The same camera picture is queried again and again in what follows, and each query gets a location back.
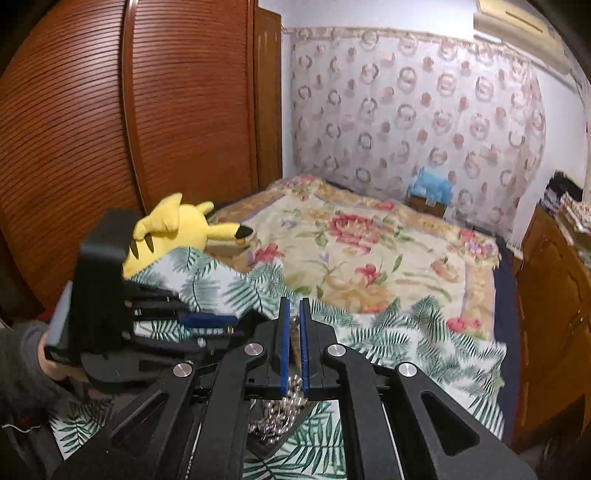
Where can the brown louvered wooden wardrobe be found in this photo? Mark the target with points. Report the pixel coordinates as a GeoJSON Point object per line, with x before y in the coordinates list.
{"type": "Point", "coordinates": [92, 115]}

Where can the person's left hand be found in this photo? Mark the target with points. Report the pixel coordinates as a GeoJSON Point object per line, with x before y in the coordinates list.
{"type": "Point", "coordinates": [54, 371]}

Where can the blue plastic bag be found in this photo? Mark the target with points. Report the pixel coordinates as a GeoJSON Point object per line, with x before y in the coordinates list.
{"type": "Point", "coordinates": [429, 184]}

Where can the person's left forearm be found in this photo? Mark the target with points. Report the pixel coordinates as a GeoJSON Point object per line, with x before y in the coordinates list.
{"type": "Point", "coordinates": [18, 360]}

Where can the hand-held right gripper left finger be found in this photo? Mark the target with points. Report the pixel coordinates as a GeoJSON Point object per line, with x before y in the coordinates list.
{"type": "Point", "coordinates": [284, 350]}

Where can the floral blanket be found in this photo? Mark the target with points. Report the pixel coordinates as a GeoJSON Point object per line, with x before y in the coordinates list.
{"type": "Point", "coordinates": [369, 258]}

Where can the white air conditioner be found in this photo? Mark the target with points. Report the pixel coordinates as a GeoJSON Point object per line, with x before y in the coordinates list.
{"type": "Point", "coordinates": [508, 9]}

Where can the folded floral cloth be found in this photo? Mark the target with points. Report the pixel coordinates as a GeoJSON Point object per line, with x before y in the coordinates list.
{"type": "Point", "coordinates": [575, 217]}

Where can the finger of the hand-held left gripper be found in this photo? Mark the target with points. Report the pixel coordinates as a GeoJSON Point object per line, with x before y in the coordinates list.
{"type": "Point", "coordinates": [184, 342]}
{"type": "Point", "coordinates": [207, 321]}

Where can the small cardboard box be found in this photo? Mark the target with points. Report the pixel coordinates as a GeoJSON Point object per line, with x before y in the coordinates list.
{"type": "Point", "coordinates": [427, 206]}

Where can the yellow plush toy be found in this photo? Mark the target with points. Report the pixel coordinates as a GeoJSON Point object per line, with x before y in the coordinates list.
{"type": "Point", "coordinates": [184, 221]}

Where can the wooden sideboard cabinet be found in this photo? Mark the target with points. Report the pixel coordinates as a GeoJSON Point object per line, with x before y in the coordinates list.
{"type": "Point", "coordinates": [554, 323]}

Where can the person's dark clothing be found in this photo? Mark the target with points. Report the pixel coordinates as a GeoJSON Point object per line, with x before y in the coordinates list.
{"type": "Point", "coordinates": [23, 445]}

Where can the palm leaf printed cloth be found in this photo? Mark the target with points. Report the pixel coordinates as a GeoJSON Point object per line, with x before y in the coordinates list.
{"type": "Point", "coordinates": [392, 341]}

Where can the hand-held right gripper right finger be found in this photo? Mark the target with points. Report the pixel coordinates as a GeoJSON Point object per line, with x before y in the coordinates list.
{"type": "Point", "coordinates": [305, 350]}

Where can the sheer circle pattern curtain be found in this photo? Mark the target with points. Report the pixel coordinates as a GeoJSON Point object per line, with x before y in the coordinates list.
{"type": "Point", "coordinates": [392, 115]}

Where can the stack of dark clothes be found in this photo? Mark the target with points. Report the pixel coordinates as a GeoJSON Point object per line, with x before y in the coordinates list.
{"type": "Point", "coordinates": [561, 187]}

